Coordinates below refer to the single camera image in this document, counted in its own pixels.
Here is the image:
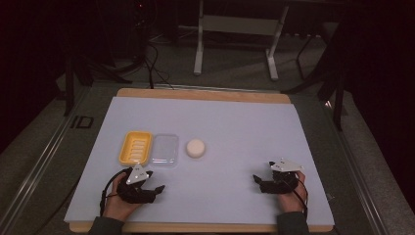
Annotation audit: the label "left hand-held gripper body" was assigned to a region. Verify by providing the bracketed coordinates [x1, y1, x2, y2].
[116, 163, 157, 206]

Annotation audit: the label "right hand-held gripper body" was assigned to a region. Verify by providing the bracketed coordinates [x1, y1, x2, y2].
[259, 158, 304, 196]

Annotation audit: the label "person's left hand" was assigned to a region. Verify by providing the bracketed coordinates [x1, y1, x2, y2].
[103, 171, 145, 223]

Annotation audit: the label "person's right hand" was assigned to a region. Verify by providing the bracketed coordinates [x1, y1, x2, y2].
[277, 169, 308, 213]

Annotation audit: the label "clear plastic lid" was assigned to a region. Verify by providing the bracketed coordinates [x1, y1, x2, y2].
[150, 133, 180, 167]

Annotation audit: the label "yellow soap dish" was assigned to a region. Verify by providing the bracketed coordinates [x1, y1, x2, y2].
[117, 130, 154, 166]

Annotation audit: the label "white table mat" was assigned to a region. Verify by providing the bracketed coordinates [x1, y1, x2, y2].
[64, 95, 336, 227]

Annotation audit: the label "round white soap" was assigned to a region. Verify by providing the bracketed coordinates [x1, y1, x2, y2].
[185, 138, 207, 160]

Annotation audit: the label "wooden table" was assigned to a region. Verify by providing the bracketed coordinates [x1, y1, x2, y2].
[69, 87, 335, 234]

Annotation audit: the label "black metal stand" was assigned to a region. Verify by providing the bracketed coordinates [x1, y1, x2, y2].
[282, 19, 348, 132]

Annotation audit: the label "black tripod stand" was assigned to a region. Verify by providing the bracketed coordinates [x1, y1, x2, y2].
[62, 48, 133, 118]

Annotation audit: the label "right hand-held gripper black cable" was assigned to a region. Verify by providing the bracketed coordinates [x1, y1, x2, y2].
[284, 175, 309, 219]

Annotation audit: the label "hand-held gripper black cable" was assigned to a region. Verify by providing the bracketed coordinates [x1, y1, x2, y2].
[99, 167, 132, 217]
[284, 175, 309, 219]

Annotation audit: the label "left hand-held gripper black cable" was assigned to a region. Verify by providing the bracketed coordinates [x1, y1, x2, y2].
[99, 167, 132, 217]

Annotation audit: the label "metal floor rail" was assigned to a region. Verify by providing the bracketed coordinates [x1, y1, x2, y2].
[321, 99, 391, 235]
[0, 87, 93, 235]

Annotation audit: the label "black floor cables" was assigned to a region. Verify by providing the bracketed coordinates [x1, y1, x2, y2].
[131, 0, 176, 90]

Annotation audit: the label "white metal stand frame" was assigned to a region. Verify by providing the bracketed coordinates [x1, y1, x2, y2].
[193, 0, 291, 82]

